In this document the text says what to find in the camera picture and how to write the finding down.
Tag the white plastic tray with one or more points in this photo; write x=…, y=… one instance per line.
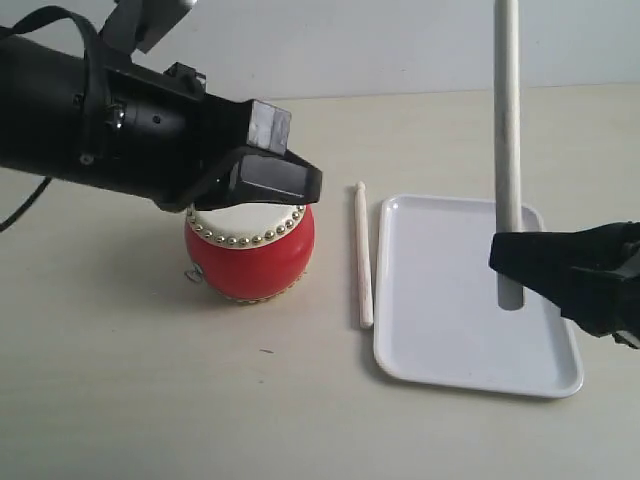
x=437, y=320

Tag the small red drum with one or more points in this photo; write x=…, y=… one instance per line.
x=251, y=252

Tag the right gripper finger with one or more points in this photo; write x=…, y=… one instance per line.
x=603, y=247
x=601, y=303

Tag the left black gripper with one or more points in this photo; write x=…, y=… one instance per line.
x=178, y=145

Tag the wooden drumstick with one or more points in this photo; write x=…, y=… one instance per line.
x=507, y=117
x=364, y=277

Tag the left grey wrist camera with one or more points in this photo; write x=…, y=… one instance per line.
x=141, y=24

